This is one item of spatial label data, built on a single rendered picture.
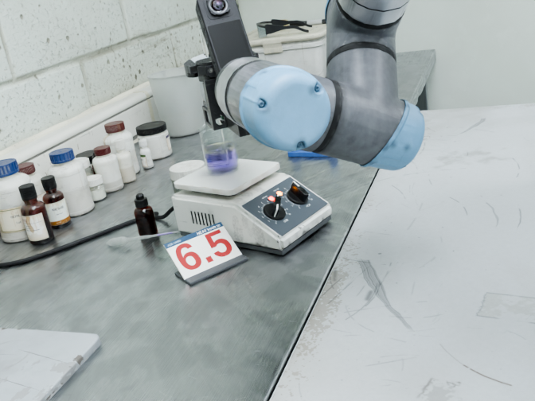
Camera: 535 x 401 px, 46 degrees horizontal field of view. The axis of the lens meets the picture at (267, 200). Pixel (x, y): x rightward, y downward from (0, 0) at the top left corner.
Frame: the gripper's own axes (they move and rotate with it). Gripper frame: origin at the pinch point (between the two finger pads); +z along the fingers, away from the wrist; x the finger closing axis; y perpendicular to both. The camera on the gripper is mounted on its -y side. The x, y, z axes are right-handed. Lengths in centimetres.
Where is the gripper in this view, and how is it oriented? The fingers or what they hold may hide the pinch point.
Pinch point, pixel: (206, 56)
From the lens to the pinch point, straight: 91.1
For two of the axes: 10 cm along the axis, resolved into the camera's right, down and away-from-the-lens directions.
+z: -3.0, -2.9, 9.1
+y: 1.6, 9.2, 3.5
